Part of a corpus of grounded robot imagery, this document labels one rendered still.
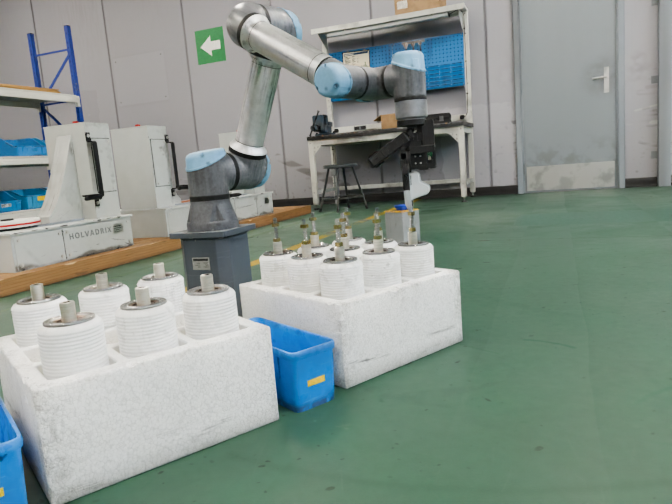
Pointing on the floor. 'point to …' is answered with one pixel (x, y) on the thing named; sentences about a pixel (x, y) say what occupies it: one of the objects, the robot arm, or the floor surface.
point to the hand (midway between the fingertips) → (408, 205)
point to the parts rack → (40, 109)
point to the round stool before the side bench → (344, 184)
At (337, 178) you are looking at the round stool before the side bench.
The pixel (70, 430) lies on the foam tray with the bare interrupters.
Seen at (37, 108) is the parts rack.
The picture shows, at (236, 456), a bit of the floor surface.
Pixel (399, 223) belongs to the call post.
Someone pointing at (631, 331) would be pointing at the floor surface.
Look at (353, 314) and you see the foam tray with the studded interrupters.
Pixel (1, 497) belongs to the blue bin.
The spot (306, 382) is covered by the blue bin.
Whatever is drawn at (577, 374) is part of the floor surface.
